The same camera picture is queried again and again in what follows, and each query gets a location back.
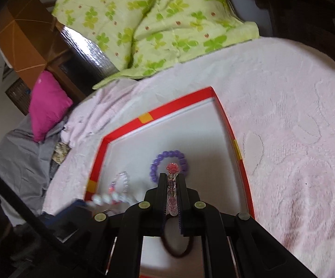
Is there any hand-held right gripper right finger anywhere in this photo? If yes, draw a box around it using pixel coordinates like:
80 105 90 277
178 175 315 278

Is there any silver padded headboard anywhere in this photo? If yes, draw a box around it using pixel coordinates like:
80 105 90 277
60 25 120 83

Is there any orange wardrobe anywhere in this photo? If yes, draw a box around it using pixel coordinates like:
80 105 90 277
0 0 66 73

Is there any grey cloth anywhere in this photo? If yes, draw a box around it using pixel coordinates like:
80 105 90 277
0 113 69 226

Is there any purple bead bracelet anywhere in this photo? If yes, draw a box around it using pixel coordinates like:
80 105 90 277
150 150 189 183

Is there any dark red hair tie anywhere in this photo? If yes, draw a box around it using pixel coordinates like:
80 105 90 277
163 220 195 258

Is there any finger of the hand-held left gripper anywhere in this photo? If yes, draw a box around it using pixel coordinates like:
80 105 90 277
54 199 94 242

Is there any red-edged white box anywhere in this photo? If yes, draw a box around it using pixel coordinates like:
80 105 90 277
85 86 256 278

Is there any magenta pillow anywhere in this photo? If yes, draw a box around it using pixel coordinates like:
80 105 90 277
29 70 74 142

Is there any dark wicker basket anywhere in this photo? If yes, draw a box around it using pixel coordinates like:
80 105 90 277
5 79 30 115

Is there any white bead bracelet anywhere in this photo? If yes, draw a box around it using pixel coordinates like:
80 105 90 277
91 191 140 209

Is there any pink and clear bead bracelet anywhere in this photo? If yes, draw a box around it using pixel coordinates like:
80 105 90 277
164 163 181 217

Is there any pink textured blanket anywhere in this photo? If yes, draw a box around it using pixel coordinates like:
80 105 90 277
41 36 335 278

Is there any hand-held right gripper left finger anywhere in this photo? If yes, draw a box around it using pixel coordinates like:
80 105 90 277
91 173 168 278

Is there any green clover quilt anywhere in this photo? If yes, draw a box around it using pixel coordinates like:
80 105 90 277
52 0 260 90

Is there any black cable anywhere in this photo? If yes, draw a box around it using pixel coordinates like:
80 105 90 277
0 158 66 246

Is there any small patterned cloth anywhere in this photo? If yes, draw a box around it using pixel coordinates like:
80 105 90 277
52 142 71 163

